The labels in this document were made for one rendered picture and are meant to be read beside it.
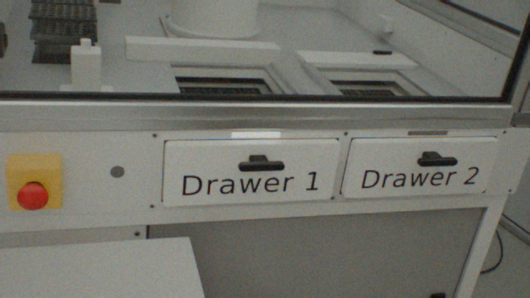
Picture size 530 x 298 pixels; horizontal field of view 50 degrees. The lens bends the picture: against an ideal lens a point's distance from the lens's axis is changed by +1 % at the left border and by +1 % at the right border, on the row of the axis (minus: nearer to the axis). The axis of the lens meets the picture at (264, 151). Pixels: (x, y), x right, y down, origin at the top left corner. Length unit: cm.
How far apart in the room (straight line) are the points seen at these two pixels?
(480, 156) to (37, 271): 77
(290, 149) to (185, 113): 18
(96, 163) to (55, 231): 15
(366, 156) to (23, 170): 54
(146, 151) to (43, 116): 16
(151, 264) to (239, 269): 23
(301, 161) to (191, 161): 18
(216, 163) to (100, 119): 19
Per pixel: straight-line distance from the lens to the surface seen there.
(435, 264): 125
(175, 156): 87
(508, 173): 119
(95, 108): 84
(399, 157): 101
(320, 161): 94
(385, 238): 114
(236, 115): 88
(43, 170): 84
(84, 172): 89
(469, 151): 108
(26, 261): 91
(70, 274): 88
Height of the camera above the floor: 132
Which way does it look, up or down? 27 degrees down
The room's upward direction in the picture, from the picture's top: 8 degrees clockwise
